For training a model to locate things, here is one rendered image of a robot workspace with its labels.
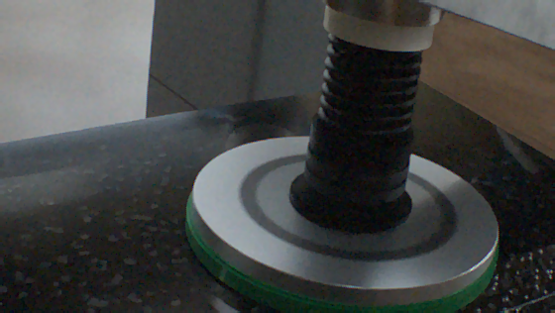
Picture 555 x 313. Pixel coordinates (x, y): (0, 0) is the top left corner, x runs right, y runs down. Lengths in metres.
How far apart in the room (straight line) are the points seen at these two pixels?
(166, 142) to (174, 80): 1.12
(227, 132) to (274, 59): 0.87
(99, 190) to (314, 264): 0.19
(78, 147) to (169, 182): 0.09
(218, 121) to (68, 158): 0.15
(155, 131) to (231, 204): 0.18
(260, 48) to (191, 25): 0.22
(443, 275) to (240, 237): 0.13
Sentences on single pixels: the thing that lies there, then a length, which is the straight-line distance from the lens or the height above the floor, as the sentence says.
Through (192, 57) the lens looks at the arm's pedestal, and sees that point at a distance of 1.77.
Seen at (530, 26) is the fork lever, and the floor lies 0.97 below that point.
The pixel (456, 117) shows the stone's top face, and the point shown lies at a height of 0.80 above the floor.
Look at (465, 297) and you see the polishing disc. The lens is 0.56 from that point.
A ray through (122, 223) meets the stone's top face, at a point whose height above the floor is 0.80.
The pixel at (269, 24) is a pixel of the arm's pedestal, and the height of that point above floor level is 0.65.
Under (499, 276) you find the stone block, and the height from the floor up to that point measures 0.79.
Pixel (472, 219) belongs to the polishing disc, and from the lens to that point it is 0.61.
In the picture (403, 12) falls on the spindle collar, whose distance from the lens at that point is 0.52.
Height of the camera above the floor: 1.11
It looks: 25 degrees down
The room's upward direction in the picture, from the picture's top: 7 degrees clockwise
